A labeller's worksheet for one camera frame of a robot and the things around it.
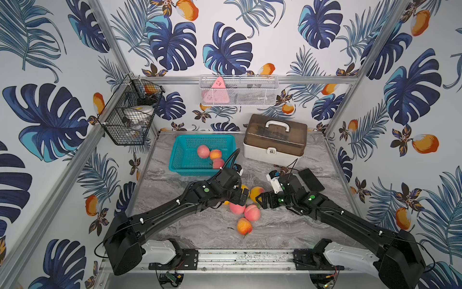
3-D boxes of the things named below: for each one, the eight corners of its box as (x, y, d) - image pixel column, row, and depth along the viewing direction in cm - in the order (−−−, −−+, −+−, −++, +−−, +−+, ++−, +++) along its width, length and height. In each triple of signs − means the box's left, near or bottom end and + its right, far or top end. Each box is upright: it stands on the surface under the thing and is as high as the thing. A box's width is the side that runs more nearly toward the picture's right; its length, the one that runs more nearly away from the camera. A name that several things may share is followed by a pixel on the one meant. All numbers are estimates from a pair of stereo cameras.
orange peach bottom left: (242, 237, 82) (242, 234, 77) (235, 225, 85) (235, 221, 80) (252, 231, 83) (253, 227, 79) (245, 219, 87) (246, 215, 82)
